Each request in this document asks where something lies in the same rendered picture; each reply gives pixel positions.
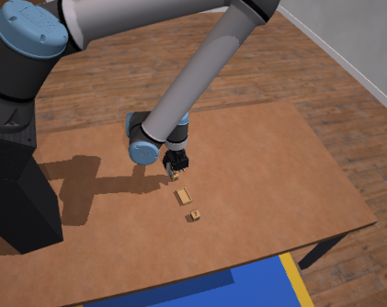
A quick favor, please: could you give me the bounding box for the tan cube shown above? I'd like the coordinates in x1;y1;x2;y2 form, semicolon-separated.
170;172;178;181
190;210;200;222

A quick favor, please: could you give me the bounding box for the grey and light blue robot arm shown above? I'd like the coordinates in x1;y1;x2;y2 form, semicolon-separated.
0;0;280;165

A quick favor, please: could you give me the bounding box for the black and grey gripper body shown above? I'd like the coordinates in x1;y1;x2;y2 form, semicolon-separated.
165;149;188;173

